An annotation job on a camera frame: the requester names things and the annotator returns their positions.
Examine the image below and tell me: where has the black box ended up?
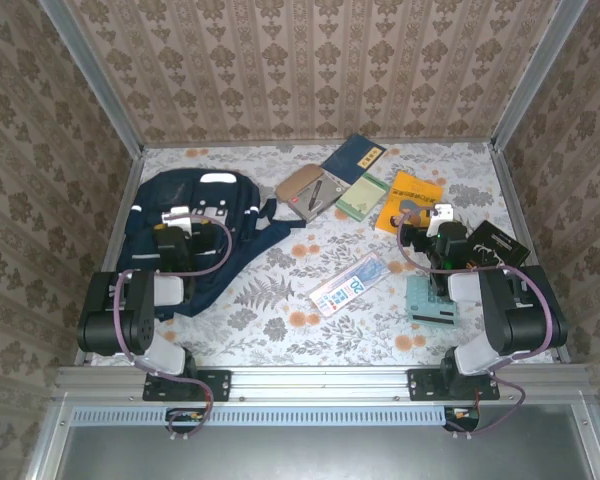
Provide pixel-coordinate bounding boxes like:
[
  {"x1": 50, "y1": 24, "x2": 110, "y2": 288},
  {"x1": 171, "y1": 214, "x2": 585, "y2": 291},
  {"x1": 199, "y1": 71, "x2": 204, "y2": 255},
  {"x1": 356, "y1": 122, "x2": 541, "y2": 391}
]
[{"x1": 466, "y1": 219, "x2": 532, "y2": 272}]

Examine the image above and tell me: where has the navy blue student backpack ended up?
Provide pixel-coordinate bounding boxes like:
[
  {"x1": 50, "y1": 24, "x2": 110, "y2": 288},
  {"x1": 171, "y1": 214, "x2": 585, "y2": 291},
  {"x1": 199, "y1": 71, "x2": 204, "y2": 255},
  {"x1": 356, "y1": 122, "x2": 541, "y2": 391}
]
[{"x1": 115, "y1": 168, "x2": 306, "y2": 321}]

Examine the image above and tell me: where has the teal calculator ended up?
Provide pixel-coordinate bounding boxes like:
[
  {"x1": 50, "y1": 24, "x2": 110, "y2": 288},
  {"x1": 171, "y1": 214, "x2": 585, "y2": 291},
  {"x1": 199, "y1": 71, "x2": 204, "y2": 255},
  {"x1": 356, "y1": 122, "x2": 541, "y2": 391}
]
[{"x1": 405, "y1": 273, "x2": 461, "y2": 329}]

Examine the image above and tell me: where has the orange paperback book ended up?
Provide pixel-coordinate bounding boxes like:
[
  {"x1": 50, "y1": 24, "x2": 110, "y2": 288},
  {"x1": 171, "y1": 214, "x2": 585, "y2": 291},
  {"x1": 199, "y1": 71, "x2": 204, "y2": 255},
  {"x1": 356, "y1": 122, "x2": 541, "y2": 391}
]
[{"x1": 374, "y1": 170, "x2": 446, "y2": 236}]

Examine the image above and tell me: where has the pale green notepad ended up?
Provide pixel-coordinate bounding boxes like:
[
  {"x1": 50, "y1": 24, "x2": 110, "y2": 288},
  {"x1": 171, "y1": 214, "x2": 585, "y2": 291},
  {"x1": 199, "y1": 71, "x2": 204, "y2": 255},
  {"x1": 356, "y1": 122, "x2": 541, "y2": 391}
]
[{"x1": 334, "y1": 172, "x2": 393, "y2": 223}]

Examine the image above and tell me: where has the clear face mask pack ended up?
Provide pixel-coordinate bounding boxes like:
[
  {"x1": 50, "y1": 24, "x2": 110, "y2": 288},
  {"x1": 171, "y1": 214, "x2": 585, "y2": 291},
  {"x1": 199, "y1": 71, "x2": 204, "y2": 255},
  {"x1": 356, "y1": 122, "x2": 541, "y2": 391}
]
[{"x1": 307, "y1": 251, "x2": 393, "y2": 319}]

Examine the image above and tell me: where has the black pen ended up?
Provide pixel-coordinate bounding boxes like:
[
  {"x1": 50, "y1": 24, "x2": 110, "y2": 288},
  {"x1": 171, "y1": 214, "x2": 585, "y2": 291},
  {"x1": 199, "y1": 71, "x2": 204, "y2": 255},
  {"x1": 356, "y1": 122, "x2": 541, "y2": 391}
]
[{"x1": 306, "y1": 178, "x2": 326, "y2": 216}]

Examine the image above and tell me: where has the dark blue book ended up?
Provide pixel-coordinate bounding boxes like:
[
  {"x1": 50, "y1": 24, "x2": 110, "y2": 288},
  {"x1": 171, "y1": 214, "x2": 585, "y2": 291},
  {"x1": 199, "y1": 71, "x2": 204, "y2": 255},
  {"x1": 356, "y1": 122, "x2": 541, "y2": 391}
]
[{"x1": 320, "y1": 132, "x2": 388, "y2": 189}]

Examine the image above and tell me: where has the floral patterned table cover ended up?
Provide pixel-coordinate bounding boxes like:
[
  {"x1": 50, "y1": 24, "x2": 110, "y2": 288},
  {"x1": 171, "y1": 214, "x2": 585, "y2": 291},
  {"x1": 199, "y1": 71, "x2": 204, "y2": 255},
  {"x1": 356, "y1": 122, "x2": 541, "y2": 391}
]
[{"x1": 86, "y1": 141, "x2": 562, "y2": 367}]

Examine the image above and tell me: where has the gray metal panel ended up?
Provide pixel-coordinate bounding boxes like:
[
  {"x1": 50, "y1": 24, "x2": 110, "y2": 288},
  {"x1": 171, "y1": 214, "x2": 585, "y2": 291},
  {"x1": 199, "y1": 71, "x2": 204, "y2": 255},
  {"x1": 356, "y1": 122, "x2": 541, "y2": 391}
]
[{"x1": 26, "y1": 399, "x2": 600, "y2": 480}]

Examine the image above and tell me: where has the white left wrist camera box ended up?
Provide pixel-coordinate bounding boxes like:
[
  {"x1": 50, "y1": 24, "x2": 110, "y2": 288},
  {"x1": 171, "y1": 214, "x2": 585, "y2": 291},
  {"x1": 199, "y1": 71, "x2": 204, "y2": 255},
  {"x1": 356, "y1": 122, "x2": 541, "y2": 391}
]
[{"x1": 161, "y1": 205, "x2": 195, "y2": 235}]

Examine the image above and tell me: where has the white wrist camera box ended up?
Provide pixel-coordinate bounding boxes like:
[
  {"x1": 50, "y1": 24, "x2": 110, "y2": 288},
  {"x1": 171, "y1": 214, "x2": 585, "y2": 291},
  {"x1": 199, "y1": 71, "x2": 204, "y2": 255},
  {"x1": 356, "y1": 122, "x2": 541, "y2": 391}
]
[
  {"x1": 161, "y1": 205, "x2": 195, "y2": 235},
  {"x1": 426, "y1": 203, "x2": 455, "y2": 237}
]

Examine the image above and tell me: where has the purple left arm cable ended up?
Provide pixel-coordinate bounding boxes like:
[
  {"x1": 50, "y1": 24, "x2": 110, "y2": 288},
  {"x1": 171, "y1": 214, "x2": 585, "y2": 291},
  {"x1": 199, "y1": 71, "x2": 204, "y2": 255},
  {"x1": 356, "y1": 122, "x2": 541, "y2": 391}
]
[{"x1": 111, "y1": 209, "x2": 234, "y2": 439}]

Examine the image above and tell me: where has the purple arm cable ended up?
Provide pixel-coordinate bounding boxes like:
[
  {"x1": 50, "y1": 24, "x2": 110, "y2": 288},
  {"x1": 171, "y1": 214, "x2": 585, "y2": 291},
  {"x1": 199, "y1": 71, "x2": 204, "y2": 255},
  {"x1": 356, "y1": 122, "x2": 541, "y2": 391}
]
[
  {"x1": 396, "y1": 206, "x2": 556, "y2": 439},
  {"x1": 111, "y1": 209, "x2": 234, "y2": 439}
]

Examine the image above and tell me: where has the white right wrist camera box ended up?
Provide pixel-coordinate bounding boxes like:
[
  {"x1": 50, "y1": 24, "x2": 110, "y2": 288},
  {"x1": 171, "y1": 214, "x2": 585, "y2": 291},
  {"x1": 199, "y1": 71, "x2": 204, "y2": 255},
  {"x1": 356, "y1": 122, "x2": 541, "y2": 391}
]
[{"x1": 426, "y1": 203, "x2": 455, "y2": 237}]

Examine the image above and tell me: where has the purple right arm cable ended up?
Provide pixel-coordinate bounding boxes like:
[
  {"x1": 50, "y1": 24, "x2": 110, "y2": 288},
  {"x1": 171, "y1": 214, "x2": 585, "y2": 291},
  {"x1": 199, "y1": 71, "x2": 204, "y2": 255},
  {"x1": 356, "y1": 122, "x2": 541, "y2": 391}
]
[{"x1": 396, "y1": 206, "x2": 556, "y2": 439}]

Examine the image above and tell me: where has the aluminium corner post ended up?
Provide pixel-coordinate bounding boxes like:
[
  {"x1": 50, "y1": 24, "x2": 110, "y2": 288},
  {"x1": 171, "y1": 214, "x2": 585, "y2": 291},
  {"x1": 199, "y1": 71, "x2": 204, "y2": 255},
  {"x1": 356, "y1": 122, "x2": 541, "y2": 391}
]
[
  {"x1": 38, "y1": 0, "x2": 145, "y2": 157},
  {"x1": 491, "y1": 0, "x2": 589, "y2": 152}
]

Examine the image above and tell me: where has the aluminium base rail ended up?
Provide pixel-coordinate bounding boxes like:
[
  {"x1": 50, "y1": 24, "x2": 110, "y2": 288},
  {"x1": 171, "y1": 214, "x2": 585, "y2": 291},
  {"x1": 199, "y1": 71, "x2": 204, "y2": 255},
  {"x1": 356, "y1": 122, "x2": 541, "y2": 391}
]
[{"x1": 53, "y1": 363, "x2": 590, "y2": 403}]

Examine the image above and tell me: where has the slotted gray cable duct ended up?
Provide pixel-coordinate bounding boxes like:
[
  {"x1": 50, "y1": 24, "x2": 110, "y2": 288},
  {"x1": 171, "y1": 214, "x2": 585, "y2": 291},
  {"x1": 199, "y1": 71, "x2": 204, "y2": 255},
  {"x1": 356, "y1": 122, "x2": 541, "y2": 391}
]
[{"x1": 69, "y1": 405, "x2": 450, "y2": 428}]

